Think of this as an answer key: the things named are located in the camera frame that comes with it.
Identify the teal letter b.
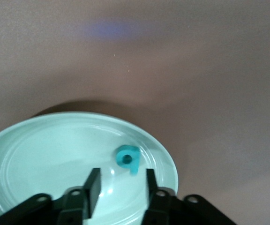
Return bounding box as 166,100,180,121
114,144,141,176

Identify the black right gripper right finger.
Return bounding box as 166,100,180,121
143,168,176,225

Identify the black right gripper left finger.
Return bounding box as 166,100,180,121
57,168,102,225

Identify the brown table cover sheet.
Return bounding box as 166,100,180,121
0,0,270,225

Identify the green plate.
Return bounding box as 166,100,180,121
0,112,180,225

